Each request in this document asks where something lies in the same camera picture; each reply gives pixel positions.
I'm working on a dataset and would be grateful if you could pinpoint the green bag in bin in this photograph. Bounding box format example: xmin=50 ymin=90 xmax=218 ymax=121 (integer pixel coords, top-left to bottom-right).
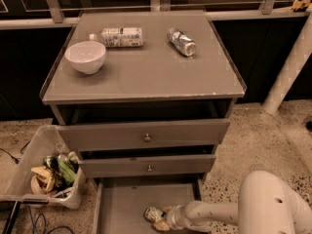
xmin=58 ymin=158 xmax=76 ymax=185

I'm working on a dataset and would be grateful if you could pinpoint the middle grey drawer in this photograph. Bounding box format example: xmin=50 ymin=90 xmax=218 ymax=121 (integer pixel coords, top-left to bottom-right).
xmin=79 ymin=154 xmax=215 ymax=177

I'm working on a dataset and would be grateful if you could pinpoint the clear plastic bin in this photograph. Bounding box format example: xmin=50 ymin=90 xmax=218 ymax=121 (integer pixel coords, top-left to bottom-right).
xmin=0 ymin=125 xmax=85 ymax=210

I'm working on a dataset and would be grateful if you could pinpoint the white labelled plastic bottle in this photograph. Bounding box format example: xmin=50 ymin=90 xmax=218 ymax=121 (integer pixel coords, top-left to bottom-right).
xmin=89 ymin=27 xmax=143 ymax=48

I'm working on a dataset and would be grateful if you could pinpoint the white ceramic bowl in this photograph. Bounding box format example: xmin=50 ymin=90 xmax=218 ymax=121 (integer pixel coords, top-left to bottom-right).
xmin=65 ymin=41 xmax=106 ymax=74

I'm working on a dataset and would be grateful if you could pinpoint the green 7up can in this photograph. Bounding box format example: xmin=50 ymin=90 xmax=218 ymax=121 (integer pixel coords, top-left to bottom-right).
xmin=144 ymin=207 xmax=166 ymax=223

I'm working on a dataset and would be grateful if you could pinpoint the brass top drawer knob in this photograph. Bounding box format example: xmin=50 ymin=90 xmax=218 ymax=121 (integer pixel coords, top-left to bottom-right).
xmin=143 ymin=133 xmax=152 ymax=142

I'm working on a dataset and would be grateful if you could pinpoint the bottom grey drawer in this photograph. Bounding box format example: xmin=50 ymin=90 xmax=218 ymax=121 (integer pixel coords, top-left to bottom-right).
xmin=92 ymin=175 xmax=203 ymax=234

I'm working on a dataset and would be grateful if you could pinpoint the grey drawer cabinet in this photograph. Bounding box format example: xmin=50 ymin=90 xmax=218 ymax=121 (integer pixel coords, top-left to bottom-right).
xmin=39 ymin=10 xmax=248 ymax=234

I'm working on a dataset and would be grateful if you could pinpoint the top grey drawer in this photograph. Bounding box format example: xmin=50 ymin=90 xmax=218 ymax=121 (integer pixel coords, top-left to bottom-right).
xmin=58 ymin=119 xmax=229 ymax=151

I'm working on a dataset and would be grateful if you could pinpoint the silver crushed can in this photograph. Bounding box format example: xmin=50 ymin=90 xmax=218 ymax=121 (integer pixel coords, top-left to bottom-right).
xmin=167 ymin=28 xmax=196 ymax=57

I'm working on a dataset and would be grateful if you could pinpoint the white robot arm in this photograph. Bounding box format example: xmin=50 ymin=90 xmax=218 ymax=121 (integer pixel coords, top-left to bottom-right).
xmin=144 ymin=171 xmax=312 ymax=234

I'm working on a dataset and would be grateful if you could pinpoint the metal railing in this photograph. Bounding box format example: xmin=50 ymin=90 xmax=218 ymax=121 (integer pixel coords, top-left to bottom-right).
xmin=0 ymin=0 xmax=311 ymax=30

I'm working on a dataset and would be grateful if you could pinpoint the grey drawer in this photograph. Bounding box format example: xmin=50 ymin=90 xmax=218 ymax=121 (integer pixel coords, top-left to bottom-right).
xmin=58 ymin=119 xmax=229 ymax=151
xmin=92 ymin=175 xmax=203 ymax=234
xmin=79 ymin=154 xmax=215 ymax=177

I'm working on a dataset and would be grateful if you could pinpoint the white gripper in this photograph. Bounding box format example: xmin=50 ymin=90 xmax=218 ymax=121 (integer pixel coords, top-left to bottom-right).
xmin=153 ymin=206 xmax=189 ymax=231

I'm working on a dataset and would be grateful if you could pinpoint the black cable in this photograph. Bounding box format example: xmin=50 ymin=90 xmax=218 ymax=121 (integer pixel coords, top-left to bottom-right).
xmin=0 ymin=139 xmax=31 ymax=165

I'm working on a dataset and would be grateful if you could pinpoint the blue cable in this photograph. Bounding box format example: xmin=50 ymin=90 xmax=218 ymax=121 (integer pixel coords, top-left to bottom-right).
xmin=26 ymin=205 xmax=76 ymax=234

